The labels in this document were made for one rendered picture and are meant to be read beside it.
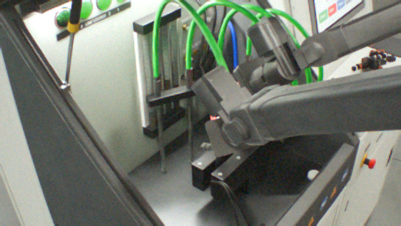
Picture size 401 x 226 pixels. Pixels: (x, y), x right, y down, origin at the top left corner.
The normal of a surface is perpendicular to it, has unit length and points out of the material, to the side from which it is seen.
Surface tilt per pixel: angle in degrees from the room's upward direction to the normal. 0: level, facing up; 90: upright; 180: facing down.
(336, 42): 59
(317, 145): 90
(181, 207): 0
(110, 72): 90
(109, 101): 90
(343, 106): 99
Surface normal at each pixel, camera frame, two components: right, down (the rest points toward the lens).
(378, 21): -0.34, 0.04
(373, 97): -0.81, 0.47
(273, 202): -0.02, -0.82
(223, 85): 0.21, -0.34
